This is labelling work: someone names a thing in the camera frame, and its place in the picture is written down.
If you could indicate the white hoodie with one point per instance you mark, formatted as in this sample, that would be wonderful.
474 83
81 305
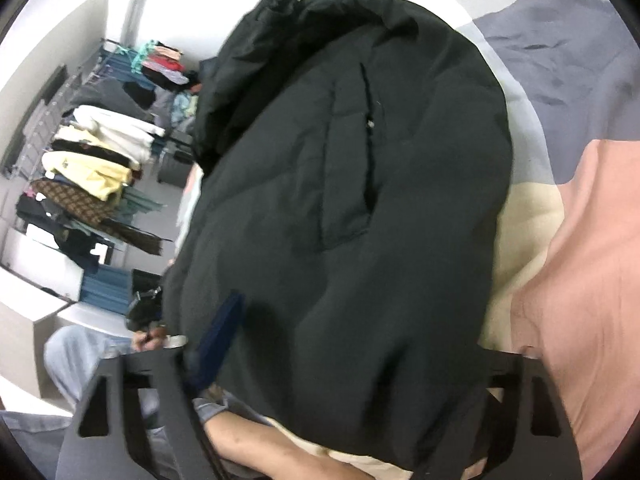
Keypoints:
117 130

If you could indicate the black puffer jacket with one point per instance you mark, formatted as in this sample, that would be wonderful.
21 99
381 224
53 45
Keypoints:
325 210

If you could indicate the yellow fleece jacket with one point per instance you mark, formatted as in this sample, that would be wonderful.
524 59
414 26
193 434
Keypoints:
85 170

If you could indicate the black bag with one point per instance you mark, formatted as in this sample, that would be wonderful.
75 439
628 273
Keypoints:
145 300

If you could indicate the person's left forearm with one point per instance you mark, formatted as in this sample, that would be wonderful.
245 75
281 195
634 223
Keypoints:
280 450

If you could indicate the dark grey hanging garment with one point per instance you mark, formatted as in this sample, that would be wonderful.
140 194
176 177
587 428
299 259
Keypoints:
107 95

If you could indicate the brown patterned garment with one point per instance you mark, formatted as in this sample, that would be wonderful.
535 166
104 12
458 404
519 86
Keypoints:
85 202

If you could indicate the teal hanging garment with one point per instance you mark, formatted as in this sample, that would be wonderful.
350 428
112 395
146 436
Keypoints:
142 205

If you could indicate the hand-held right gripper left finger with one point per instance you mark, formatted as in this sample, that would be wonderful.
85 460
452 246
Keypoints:
220 332

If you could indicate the red and pink hanging garments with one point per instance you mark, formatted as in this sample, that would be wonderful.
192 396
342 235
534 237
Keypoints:
165 65

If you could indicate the white cabinet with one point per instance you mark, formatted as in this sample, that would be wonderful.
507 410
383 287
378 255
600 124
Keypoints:
35 280

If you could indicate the metal clothes rack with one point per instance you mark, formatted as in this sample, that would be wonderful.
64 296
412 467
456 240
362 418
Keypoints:
45 115

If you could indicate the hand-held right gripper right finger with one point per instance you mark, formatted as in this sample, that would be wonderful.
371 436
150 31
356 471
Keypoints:
510 410

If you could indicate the person's blue jeans legs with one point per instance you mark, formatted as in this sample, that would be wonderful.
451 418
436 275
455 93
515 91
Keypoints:
75 355

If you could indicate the blue pleated cloth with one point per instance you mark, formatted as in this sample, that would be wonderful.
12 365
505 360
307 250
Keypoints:
107 290

